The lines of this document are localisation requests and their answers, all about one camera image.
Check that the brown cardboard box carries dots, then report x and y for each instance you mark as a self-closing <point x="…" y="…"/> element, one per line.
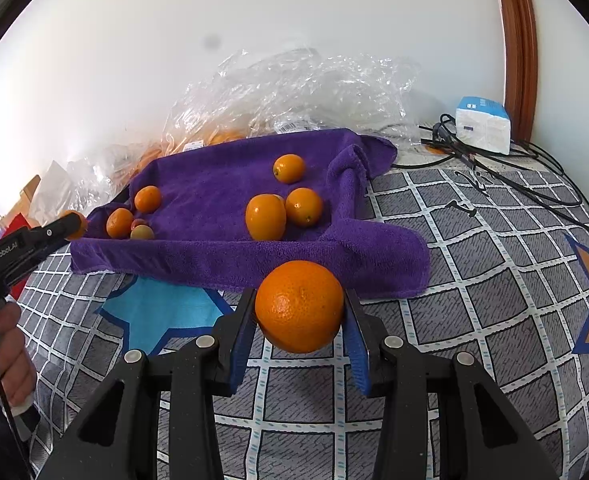
<point x="29" y="190"/>

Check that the yellow round fruit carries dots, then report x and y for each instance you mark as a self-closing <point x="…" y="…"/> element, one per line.
<point x="142" y="233"/>

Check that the purple towel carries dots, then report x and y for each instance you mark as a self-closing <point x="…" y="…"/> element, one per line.
<point x="214" y="185"/>

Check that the small orange kumquat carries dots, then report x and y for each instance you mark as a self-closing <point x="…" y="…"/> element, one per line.
<point x="148" y="198"/>
<point x="77" y="226"/>
<point x="289" y="168"/>
<point x="120" y="223"/>
<point x="304" y="206"/>

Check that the small clear plastic bag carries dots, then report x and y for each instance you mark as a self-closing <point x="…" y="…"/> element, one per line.
<point x="99" y="170"/>

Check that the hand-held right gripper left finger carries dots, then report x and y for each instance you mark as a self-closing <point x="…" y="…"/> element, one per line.
<point x="239" y="355"/>

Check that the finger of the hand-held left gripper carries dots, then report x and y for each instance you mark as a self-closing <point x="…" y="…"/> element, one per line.
<point x="49" y="235"/>

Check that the black power adapter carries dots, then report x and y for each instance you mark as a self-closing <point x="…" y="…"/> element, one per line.
<point x="444" y="132"/>

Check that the white and blue tissue pack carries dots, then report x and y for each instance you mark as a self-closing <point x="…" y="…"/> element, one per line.
<point x="482" y="125"/>

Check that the large clear plastic bag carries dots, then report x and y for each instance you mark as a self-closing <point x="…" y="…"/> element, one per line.
<point x="299" y="85"/>

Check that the small red fruit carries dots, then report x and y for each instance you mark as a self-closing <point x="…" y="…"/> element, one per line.
<point x="139" y="223"/>

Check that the person's left hand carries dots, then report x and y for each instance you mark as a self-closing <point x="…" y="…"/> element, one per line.
<point x="7" y="345"/>

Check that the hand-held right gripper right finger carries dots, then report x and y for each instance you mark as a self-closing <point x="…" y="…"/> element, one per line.
<point x="357" y="360"/>

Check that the brown wooden door frame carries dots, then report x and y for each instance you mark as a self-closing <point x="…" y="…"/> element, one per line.
<point x="517" y="35"/>

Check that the oval orange kumquat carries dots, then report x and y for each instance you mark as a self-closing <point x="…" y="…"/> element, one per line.
<point x="265" y="216"/>

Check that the grey checked bedsheet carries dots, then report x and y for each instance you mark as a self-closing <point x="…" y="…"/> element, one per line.
<point x="474" y="270"/>

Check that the large orange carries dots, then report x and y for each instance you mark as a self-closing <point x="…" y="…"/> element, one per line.
<point x="299" y="306"/>

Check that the red box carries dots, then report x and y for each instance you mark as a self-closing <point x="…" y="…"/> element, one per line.
<point x="20" y="221"/>

